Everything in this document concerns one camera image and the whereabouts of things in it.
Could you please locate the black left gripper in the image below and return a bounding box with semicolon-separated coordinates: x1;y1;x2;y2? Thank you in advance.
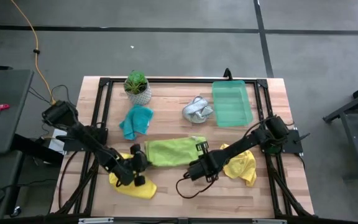
128;143;152;187

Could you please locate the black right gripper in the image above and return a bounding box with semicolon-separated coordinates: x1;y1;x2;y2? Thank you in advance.
195;141;228;184

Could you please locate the yellow microfiber towel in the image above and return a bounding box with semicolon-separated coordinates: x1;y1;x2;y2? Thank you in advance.
219;142;257;187
109;152;158;200

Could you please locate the lime green microfiber towel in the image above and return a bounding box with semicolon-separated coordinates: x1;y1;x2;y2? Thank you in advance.
144;136;208;167

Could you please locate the grey microfiber towel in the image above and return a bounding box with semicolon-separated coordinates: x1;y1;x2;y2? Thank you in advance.
181;95;214;124

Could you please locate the teal microfiber towel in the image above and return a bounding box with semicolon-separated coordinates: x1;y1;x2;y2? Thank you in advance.
119;105;154;141

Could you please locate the translucent teal plastic bin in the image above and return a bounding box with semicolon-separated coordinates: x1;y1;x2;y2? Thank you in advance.
211;80;254;128

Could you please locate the succulent in patterned white pot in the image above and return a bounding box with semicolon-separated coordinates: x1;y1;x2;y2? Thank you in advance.
123;70;152;106

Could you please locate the white paper sheet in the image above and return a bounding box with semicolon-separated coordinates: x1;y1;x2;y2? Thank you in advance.
47;128;68;156

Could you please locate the black desk base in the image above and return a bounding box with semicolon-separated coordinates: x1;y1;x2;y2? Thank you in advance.
9;133;65;218

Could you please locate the dark grey desk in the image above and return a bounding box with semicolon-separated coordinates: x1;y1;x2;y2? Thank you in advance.
0;68;35;156

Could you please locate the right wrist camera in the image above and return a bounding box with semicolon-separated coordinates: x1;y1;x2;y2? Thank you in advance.
186;161;211;182

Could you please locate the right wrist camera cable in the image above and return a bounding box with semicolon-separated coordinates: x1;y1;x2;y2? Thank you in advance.
175;172;219;199

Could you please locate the silver bracket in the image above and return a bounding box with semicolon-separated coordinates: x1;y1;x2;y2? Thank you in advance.
78;217;114;224
252;218;288;224

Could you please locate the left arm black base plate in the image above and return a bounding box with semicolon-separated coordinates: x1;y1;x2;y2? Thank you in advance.
56;126;109;152

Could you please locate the black clamp handle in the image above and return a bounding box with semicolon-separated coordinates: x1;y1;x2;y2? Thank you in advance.
55;134;78;141
293;133;311;144

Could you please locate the black power cable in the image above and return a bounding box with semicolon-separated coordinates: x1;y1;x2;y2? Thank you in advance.
57;151;78;210

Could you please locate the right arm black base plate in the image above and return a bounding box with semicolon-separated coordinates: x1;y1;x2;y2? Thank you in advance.
258;129;304;155

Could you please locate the thin black floor cable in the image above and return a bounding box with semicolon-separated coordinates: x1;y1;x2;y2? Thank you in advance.
28;84;71;138

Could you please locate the orange extension cable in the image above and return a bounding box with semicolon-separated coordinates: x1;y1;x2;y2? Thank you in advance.
10;0;57;105

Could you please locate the red-handled hex key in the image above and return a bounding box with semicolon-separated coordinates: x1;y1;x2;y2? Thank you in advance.
0;103;11;129

